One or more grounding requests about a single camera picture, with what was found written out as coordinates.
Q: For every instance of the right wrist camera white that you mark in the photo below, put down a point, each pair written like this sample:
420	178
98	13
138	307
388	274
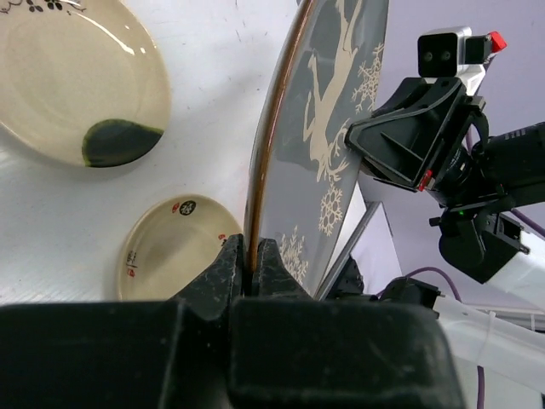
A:
456	52

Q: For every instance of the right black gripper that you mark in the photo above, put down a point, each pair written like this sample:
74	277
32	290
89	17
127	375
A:
431	128

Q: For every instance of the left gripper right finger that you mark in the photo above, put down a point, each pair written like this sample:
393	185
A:
271	278

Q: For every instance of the grey deer snowflake plate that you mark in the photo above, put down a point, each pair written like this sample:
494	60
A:
302	176

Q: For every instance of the cream plate with red marks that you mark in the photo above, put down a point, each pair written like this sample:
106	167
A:
170	245

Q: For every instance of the cream bowl with dark patch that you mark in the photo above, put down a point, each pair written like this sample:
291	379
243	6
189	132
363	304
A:
82	82

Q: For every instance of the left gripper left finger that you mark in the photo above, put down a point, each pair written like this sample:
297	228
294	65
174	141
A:
211	293

